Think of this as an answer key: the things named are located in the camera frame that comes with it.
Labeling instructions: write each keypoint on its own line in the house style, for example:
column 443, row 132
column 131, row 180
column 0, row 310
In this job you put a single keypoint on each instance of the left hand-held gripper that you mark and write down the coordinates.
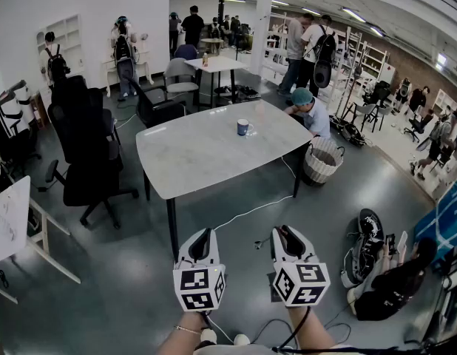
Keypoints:
column 195, row 283

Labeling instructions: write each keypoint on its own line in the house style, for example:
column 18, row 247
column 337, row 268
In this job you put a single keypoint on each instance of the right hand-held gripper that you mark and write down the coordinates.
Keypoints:
column 302, row 283

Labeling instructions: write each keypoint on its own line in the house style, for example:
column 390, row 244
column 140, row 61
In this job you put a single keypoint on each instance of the blue white mug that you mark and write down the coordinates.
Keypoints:
column 243, row 128

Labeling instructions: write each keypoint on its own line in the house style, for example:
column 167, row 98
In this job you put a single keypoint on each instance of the person's right forearm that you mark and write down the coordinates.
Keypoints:
column 313, row 327

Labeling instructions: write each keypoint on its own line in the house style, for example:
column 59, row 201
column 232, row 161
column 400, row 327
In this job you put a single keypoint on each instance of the person's left forearm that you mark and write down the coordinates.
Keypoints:
column 184, row 335

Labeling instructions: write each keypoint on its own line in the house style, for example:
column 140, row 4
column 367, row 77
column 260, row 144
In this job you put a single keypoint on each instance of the black white backpack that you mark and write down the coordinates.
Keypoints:
column 223, row 90
column 370, row 224
column 247, row 91

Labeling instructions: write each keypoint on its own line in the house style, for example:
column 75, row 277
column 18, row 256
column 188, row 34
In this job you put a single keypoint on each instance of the woven basket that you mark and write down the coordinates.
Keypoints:
column 317, row 161

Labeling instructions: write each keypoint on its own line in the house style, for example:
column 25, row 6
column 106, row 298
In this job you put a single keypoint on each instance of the person's white left shoe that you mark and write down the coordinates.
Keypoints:
column 208, row 335

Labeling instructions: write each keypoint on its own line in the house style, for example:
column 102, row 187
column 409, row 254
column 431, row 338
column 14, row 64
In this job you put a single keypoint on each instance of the person's white shoe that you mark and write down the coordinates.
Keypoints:
column 208, row 335
column 241, row 339

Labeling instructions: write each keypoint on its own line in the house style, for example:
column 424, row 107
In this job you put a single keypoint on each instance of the black phone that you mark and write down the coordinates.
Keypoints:
column 390, row 242

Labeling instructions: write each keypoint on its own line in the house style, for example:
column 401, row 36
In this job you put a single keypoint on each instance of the person's white right shoe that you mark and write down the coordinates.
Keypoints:
column 241, row 339

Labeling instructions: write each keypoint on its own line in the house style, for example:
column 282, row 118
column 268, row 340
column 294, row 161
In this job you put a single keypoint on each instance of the white tablet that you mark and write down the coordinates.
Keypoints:
column 402, row 246

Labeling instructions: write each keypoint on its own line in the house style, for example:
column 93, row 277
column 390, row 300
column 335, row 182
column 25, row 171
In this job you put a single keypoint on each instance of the person's light shirt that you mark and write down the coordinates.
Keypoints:
column 247, row 350

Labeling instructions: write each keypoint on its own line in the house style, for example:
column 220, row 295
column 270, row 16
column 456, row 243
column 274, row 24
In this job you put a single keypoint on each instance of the black mesh armchair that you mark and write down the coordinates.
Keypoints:
column 154, row 111

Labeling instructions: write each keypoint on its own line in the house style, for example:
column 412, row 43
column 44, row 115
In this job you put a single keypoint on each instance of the teal hair net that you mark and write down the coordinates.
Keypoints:
column 301, row 96

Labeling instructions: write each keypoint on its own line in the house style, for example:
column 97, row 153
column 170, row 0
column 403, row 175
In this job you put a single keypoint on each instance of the blue seat chair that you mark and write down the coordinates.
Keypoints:
column 111, row 124

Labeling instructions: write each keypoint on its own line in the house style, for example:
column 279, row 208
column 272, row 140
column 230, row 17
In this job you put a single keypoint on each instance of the grey chair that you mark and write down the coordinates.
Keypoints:
column 367, row 109

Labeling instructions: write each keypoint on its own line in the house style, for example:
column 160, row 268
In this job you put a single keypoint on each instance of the grey armchair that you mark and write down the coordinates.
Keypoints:
column 180, row 87

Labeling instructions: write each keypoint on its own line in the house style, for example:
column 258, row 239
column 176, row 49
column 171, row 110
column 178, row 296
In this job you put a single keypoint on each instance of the blue printed box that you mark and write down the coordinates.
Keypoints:
column 450, row 213

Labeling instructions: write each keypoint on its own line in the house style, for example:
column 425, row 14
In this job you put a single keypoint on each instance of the black high-back office chair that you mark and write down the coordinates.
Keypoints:
column 77, row 124

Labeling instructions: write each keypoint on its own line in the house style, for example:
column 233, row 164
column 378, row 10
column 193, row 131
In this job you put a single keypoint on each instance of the white square table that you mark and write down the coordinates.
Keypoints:
column 217, row 64

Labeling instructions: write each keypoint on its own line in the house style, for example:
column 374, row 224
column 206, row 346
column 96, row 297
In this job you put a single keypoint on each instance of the orange drink bottle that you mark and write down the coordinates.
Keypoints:
column 205, row 60

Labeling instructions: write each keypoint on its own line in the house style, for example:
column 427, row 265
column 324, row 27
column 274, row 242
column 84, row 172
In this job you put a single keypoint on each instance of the white shelving rack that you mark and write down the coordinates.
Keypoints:
column 374, row 73
column 273, row 43

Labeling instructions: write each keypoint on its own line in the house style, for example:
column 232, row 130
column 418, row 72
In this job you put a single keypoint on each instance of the white wooden table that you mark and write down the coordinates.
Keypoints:
column 10, row 213

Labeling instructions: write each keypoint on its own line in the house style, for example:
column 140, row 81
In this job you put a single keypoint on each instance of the dark blue chair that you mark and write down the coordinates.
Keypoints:
column 186, row 51

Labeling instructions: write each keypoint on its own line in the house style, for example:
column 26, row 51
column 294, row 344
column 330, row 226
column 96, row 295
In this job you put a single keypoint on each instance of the black stand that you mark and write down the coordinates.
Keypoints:
column 236, row 54

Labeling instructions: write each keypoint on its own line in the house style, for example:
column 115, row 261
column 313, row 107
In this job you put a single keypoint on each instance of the round wooden table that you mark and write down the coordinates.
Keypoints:
column 212, row 41

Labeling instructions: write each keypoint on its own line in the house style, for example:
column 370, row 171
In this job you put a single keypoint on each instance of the white console desk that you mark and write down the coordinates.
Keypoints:
column 109, row 62

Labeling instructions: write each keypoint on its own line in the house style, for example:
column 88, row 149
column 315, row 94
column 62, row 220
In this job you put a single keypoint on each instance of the brown wooden crate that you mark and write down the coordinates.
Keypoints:
column 38, row 109

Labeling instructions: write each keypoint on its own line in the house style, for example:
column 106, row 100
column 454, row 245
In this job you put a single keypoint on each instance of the ceiling light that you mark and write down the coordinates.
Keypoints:
column 311, row 11
column 376, row 31
column 353, row 14
column 234, row 0
column 280, row 3

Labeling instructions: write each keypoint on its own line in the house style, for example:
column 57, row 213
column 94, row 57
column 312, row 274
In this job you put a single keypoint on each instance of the white black equipment pack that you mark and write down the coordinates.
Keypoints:
column 19, row 94

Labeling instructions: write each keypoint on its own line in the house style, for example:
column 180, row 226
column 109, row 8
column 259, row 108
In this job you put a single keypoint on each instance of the white wall shelf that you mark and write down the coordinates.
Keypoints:
column 71, row 28

